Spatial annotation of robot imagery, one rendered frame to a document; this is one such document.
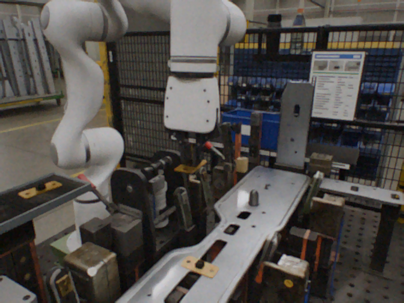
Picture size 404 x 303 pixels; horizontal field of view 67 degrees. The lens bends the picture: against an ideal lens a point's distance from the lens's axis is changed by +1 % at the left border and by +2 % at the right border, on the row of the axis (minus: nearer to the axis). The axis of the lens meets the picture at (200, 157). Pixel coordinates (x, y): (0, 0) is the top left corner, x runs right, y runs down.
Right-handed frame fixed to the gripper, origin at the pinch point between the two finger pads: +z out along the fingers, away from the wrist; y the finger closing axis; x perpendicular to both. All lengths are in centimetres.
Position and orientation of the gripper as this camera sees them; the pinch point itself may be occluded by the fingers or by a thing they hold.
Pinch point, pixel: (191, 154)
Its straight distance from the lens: 61.3
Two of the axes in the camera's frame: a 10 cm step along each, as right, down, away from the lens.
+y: 9.2, 1.4, -3.6
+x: 3.9, -2.7, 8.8
